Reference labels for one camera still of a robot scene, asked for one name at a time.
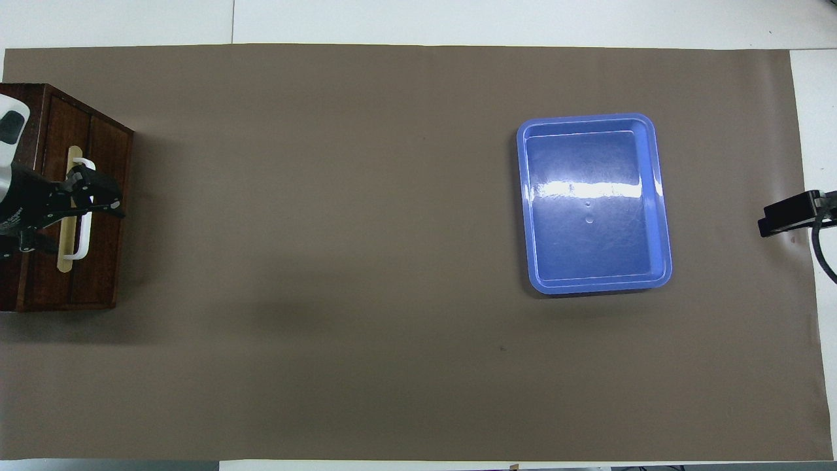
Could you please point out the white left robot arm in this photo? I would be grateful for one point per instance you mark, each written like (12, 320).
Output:
(13, 150)

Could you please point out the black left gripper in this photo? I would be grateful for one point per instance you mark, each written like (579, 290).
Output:
(29, 206)

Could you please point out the wooden drawer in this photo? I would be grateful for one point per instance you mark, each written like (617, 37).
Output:
(55, 124)

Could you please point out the blue plastic tray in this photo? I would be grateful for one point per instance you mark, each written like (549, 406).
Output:
(569, 255)

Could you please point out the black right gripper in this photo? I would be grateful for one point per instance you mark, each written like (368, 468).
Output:
(827, 208)

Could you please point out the dark wooden cabinet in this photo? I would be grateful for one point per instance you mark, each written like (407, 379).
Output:
(104, 261)

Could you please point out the brown paper table mat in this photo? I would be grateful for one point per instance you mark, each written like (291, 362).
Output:
(327, 261)

